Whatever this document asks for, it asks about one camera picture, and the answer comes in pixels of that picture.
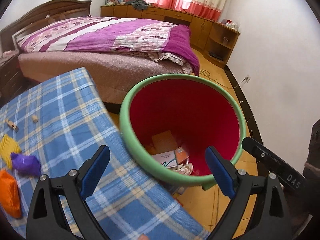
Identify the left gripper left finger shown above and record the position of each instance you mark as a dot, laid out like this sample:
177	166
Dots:
46	218

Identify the orange foam net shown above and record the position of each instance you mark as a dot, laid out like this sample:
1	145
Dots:
10	200

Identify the purple wrapper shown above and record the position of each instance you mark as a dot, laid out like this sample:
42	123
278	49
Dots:
26	164

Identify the cream plastic bag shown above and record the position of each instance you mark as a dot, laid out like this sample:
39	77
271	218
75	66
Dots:
184	169

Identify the orange cardboard box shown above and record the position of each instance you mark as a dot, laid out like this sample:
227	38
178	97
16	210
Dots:
181	155

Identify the white teal medicine box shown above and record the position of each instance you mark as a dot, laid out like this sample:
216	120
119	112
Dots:
166	159

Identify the person left hand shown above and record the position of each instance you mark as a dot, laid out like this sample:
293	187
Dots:
143	237

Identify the blue plaid table cloth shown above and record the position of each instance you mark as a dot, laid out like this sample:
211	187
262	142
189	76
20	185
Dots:
73	123

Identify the far small peanut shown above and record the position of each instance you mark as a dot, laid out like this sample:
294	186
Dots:
34	118

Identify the wooden clothespin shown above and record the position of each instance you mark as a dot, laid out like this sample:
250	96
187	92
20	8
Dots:
11	125

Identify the red bucket green rim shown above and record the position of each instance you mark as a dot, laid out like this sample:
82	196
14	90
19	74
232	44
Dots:
197	112

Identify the dark wooden nightstand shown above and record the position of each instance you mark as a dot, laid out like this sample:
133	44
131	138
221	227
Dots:
12	79

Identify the wooden bed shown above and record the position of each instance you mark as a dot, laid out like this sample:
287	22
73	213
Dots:
113	73

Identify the folded cloth on nightstand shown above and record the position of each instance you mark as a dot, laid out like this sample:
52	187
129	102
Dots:
7	55

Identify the purple floral quilt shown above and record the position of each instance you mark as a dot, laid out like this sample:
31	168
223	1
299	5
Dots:
111	34

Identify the dark clothes on cabinet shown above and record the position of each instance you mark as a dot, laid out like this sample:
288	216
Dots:
139	5

